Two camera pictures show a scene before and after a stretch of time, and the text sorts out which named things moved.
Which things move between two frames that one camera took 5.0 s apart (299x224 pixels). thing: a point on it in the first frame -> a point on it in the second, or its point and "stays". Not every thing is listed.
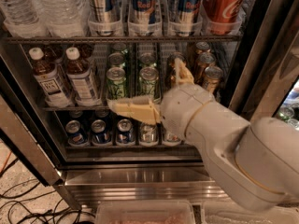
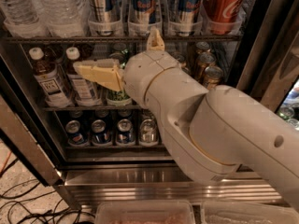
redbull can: [105, 10] stays
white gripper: [181, 108] -> [144, 75]
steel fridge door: [22, 129] stays
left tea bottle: [46, 75] stays
